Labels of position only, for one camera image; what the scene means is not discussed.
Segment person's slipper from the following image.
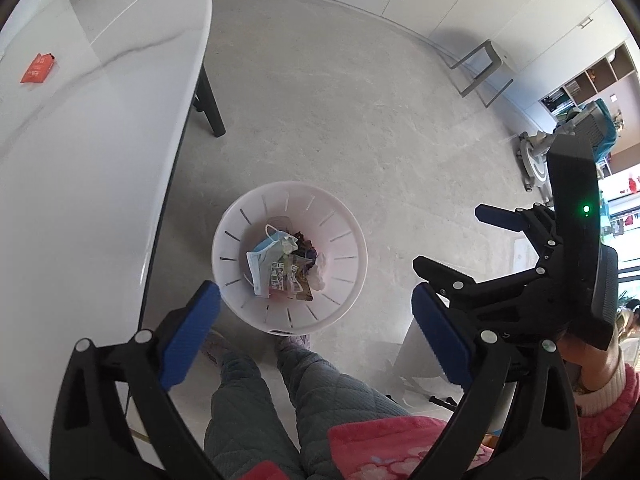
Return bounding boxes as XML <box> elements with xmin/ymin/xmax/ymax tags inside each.
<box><xmin>275</xmin><ymin>332</ymin><xmax>313</xmax><ymax>356</ymax></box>
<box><xmin>202</xmin><ymin>327</ymin><xmax>233</xmax><ymax>366</ymax></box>

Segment black foam fruit net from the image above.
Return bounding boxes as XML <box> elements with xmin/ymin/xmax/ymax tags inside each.
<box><xmin>292</xmin><ymin>231</ymin><xmax>320</xmax><ymax>263</ymax></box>

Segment printed snack packet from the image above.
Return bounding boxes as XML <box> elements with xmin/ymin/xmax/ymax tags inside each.
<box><xmin>267</xmin><ymin>252</ymin><xmax>313</xmax><ymax>303</ymax></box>

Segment person's right hand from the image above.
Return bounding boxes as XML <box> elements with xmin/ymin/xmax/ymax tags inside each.
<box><xmin>560</xmin><ymin>332</ymin><xmax>625</xmax><ymax>392</ymax></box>

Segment grey metal stool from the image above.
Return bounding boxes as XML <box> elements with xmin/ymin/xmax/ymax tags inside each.
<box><xmin>452</xmin><ymin>40</ymin><xmax>516</xmax><ymax>110</ymax></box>

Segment person's leg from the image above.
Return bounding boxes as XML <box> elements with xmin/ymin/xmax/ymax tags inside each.
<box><xmin>202</xmin><ymin>350</ymin><xmax>306</xmax><ymax>480</ymax></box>
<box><xmin>277</xmin><ymin>345</ymin><xmax>411</xmax><ymax>480</ymax></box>

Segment black table leg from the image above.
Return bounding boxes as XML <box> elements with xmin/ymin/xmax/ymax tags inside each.
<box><xmin>192</xmin><ymin>67</ymin><xmax>227</xmax><ymax>138</ymax></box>

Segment white tissue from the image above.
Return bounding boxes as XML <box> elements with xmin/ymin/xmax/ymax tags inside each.
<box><xmin>307</xmin><ymin>252</ymin><xmax>331</xmax><ymax>291</ymax></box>

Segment white plastic bag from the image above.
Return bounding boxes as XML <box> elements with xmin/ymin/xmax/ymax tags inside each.
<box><xmin>395</xmin><ymin>317</ymin><xmax>466</xmax><ymax>411</ymax></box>

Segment person's left leg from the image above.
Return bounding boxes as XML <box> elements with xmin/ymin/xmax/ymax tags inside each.
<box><xmin>202</xmin><ymin>350</ymin><xmax>306</xmax><ymax>480</ymax></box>

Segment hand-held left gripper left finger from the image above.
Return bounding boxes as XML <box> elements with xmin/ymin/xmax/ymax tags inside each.
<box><xmin>50</xmin><ymin>280</ymin><xmax>223</xmax><ymax>480</ymax></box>

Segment pale pink waste bin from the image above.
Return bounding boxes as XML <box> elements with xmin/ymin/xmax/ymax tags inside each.
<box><xmin>211</xmin><ymin>180</ymin><xmax>368</xmax><ymax>336</ymax></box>

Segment blue face mask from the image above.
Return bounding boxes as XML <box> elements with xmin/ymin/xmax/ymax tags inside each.
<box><xmin>245</xmin><ymin>224</ymin><xmax>301</xmax><ymax>297</ymax></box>

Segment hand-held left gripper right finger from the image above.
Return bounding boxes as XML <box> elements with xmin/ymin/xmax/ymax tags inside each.
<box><xmin>411</xmin><ymin>282</ymin><xmax>583</xmax><ymax>480</ymax></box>

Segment person's left slipper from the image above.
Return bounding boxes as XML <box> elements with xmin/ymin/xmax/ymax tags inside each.
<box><xmin>202</xmin><ymin>327</ymin><xmax>233</xmax><ymax>366</ymax></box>

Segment white exercise machine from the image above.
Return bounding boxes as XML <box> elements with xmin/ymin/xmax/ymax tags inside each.
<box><xmin>517</xmin><ymin>100</ymin><xmax>626</xmax><ymax>193</ymax></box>

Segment wooden open shelf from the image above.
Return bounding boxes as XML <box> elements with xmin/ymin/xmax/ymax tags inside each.
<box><xmin>537</xmin><ymin>42</ymin><xmax>640</xmax><ymax>111</ymax></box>

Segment person's right slipper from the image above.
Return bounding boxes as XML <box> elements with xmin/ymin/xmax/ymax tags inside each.
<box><xmin>275</xmin><ymin>332</ymin><xmax>313</xmax><ymax>356</ymax></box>

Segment red flat packet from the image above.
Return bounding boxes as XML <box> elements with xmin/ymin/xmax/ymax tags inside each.
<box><xmin>19</xmin><ymin>52</ymin><xmax>57</xmax><ymax>85</ymax></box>

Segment person's right leg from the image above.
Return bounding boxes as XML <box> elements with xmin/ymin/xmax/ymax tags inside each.
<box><xmin>277</xmin><ymin>345</ymin><xmax>411</xmax><ymax>480</ymax></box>

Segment person's right forearm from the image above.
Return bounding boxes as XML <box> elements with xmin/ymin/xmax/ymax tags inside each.
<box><xmin>570</xmin><ymin>360</ymin><xmax>640</xmax><ymax>480</ymax></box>

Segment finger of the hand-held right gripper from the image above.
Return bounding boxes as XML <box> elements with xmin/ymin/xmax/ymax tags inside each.
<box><xmin>474</xmin><ymin>203</ymin><xmax>558</xmax><ymax>261</ymax></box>
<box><xmin>412</xmin><ymin>255</ymin><xmax>551</xmax><ymax>331</ymax></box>

